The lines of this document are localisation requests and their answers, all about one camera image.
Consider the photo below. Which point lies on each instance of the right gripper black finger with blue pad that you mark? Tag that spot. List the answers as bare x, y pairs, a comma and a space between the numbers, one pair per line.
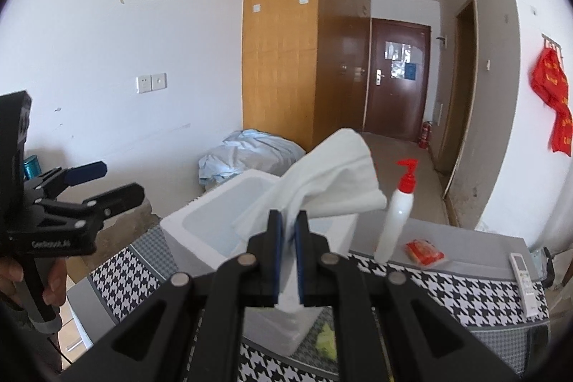
387, 328
190, 328

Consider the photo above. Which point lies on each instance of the right gripper black finger with blue tip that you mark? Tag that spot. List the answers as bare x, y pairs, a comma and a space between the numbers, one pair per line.
62, 178

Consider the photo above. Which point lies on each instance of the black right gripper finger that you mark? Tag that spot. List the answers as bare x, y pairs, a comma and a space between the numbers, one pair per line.
94, 211

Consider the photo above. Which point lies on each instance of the white towel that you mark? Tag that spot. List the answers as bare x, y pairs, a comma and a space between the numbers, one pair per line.
336, 178

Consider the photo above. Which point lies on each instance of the person's left hand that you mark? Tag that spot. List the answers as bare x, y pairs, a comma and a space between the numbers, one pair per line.
12, 273

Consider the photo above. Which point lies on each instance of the teal can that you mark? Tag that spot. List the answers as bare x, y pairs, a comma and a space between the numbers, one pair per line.
31, 167

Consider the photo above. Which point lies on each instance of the houndstooth tablecloth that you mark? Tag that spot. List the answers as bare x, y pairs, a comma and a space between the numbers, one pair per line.
490, 309

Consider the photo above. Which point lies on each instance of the red snack packet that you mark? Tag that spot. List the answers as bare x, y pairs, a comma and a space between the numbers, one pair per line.
424, 253

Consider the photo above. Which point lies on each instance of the green floral cloth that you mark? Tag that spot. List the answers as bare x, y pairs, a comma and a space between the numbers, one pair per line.
326, 343

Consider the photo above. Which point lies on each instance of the white foam box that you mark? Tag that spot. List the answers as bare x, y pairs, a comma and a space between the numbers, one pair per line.
200, 237

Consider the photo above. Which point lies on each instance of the white pump bottle red top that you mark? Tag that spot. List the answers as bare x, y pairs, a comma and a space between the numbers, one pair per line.
398, 212

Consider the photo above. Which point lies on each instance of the white remote control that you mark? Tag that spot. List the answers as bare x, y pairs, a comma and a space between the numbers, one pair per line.
530, 301

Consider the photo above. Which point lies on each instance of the light blue bedding bundle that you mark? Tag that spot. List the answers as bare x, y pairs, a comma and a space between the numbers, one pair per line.
248, 150

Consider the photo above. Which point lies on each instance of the red fire extinguisher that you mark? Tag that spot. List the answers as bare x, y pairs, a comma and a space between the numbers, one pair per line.
425, 135

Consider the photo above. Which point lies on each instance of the wooden wardrobe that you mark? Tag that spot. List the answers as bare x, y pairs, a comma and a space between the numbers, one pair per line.
304, 67

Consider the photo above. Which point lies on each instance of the dark brown entrance door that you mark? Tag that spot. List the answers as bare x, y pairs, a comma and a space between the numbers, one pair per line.
398, 79

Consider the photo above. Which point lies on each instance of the red hanging banner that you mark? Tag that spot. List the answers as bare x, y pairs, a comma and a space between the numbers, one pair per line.
550, 84

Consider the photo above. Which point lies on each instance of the white wall socket pair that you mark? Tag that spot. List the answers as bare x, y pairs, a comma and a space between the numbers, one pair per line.
151, 82

